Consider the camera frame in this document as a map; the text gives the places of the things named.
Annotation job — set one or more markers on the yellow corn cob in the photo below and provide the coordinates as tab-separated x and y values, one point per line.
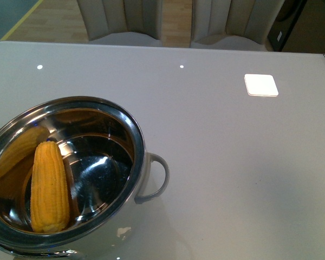
49	203

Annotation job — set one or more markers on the stainless steel pot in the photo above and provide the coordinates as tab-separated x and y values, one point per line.
109	173

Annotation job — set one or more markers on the left beige upholstered chair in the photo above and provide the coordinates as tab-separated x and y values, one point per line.
123	23

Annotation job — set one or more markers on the beige upholstered chair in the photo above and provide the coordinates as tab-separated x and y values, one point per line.
123	23
232	24

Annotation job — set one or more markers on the right beige upholstered chair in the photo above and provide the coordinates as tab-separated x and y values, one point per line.
232	24

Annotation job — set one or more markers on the black washing machine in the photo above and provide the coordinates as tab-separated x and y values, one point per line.
284	23

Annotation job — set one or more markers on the brown sofa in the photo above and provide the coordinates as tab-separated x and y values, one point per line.
308	34

